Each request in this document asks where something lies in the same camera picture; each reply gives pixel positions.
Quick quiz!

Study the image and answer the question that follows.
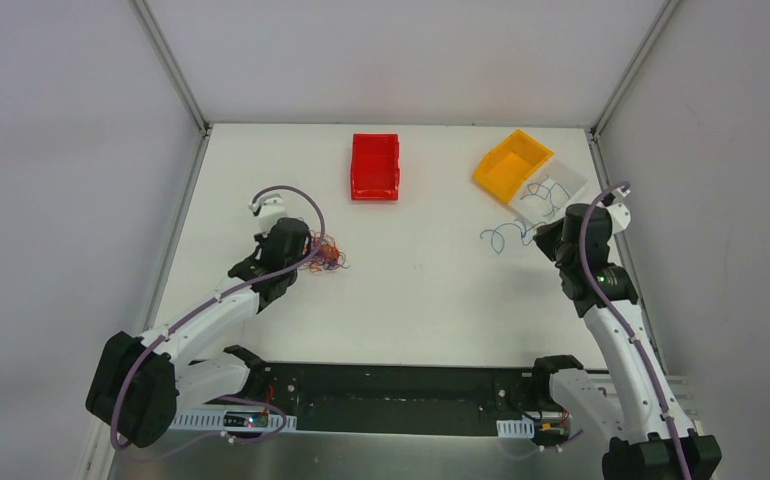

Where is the orange purple wire bundle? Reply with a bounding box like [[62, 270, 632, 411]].
[[302, 230, 350, 274]]

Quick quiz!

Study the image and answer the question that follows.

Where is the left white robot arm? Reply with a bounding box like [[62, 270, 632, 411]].
[[85, 217, 313, 448]]

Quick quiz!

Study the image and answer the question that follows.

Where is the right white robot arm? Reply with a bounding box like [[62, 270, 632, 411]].
[[528, 203, 722, 479]]

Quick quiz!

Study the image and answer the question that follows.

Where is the clear white plastic bin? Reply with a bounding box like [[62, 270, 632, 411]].
[[508, 159, 589, 225]]

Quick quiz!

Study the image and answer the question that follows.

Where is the yellow plastic bin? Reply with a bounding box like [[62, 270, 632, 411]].
[[472, 130, 554, 205]]

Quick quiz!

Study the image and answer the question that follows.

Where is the red plastic bin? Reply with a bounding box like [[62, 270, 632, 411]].
[[350, 133, 400, 202]]

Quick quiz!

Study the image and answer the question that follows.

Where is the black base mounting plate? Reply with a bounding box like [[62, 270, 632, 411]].
[[235, 363, 575, 445]]

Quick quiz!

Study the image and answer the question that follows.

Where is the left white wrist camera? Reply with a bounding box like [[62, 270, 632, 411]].
[[248, 193, 287, 235]]

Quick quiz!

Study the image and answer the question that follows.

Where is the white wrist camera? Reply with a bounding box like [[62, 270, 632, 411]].
[[601, 187, 631, 235], [248, 193, 287, 235]]

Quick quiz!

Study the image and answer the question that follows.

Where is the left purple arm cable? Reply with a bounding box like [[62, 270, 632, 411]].
[[109, 185, 328, 452]]

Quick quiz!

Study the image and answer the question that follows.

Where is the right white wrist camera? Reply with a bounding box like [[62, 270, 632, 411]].
[[601, 187, 631, 235]]

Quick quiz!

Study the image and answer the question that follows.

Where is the right white cable duct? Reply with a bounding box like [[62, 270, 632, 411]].
[[496, 417, 535, 440]]

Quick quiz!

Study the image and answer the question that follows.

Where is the white cable duct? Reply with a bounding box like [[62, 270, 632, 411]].
[[169, 407, 297, 433], [496, 417, 535, 440]]

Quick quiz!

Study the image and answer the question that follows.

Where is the left white cable duct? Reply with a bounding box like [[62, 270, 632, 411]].
[[169, 407, 297, 433]]

